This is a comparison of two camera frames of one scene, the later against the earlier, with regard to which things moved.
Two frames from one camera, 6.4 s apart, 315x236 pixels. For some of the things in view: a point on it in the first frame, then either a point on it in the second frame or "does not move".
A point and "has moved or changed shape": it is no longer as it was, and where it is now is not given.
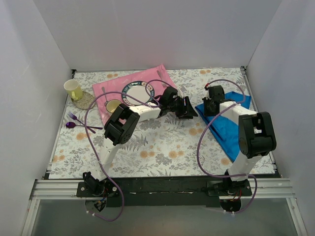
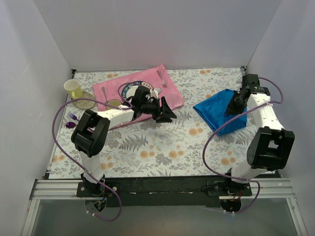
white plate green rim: x=138 y=92 does not move
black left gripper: x=185 y=107 -> x=161 y=109
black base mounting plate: x=164 y=192 does not move
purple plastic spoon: x=71 y=125 does not move
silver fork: x=163 y=83 does not move
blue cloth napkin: x=226 y=132 has moved or changed shape
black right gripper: x=209 y=108 -> x=236 y=101
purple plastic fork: x=74 y=117 does not move
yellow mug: x=72 y=87 does not move
